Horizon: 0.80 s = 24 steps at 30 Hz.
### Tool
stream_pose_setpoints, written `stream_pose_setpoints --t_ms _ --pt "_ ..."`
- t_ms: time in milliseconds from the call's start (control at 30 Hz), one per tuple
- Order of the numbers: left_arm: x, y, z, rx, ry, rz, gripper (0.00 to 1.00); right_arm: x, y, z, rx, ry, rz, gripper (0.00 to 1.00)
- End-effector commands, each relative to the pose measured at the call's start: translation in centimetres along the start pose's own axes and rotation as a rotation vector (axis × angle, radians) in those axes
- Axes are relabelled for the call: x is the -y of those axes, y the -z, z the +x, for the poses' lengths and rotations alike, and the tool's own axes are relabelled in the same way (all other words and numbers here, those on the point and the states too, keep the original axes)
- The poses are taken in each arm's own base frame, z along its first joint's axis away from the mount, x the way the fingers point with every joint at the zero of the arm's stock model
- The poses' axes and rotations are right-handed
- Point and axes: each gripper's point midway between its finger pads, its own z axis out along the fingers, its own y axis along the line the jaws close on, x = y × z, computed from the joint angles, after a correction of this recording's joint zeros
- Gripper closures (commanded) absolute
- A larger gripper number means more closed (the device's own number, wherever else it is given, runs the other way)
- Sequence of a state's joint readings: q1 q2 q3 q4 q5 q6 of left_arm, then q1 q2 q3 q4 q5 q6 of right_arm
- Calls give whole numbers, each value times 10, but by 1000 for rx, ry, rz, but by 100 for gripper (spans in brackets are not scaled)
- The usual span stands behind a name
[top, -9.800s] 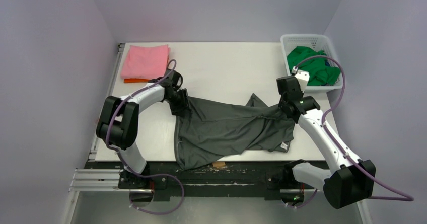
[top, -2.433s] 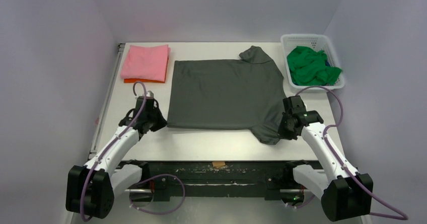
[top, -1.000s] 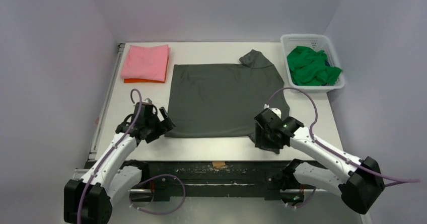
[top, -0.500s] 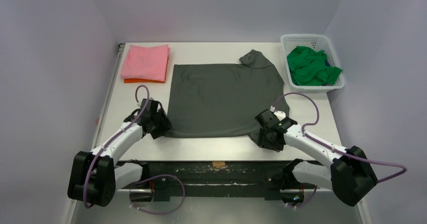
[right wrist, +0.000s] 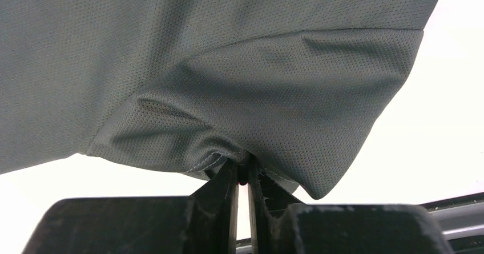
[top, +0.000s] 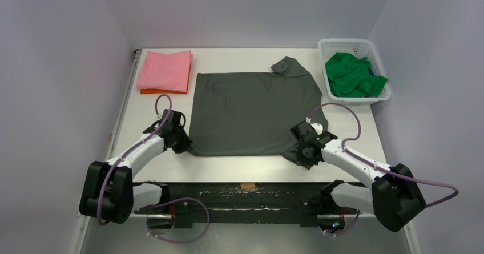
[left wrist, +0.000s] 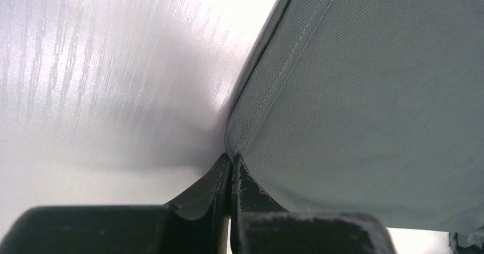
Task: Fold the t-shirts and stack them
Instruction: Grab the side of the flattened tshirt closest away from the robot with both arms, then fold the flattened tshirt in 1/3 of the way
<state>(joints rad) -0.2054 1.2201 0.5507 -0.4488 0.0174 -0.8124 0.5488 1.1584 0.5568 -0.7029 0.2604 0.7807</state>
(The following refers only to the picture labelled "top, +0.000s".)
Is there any dark grey t shirt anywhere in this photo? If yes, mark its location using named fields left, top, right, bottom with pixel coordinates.
left=189, top=57, right=328, bottom=168

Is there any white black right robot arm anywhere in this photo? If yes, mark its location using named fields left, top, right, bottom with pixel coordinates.
left=290, top=121, right=427, bottom=232

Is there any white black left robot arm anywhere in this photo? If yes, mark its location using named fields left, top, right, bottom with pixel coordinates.
left=79, top=110, right=192, bottom=225

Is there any folded orange t shirt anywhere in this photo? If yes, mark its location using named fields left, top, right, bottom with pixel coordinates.
left=140, top=88, right=187, bottom=95

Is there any folded pink t shirt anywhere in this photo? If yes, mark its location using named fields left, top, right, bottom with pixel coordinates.
left=136, top=51, right=193, bottom=92

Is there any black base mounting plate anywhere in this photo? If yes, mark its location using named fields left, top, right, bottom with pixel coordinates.
left=132, top=182, right=375, bottom=231

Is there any green t shirt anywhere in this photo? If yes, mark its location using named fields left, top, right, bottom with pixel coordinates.
left=325, top=52, right=388, bottom=98

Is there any brown tape piece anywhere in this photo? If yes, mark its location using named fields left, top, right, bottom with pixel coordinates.
left=240, top=183, right=256, bottom=191

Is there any white perforated laundry basket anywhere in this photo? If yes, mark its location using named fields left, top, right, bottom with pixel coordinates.
left=318, top=38, right=391, bottom=105

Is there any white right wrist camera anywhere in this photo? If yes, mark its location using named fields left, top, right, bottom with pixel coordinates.
left=305, top=118, right=324, bottom=135

